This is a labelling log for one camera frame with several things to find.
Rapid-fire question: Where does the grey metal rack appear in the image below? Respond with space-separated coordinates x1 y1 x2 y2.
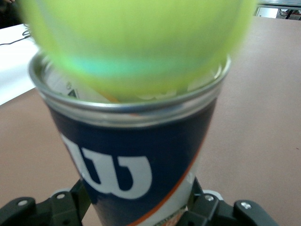
255 0 301 19

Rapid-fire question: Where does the thin black cable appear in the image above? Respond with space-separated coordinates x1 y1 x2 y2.
0 24 32 47

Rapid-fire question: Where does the yellow-green tennis ball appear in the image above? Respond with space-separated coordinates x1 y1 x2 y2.
17 0 259 104

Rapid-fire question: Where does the blue white tennis ball can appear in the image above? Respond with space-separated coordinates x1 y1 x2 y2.
27 53 232 226

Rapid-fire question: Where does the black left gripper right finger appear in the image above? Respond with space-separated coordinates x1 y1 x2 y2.
183 176 280 226

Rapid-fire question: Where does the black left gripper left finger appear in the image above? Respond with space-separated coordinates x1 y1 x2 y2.
0 180 92 226

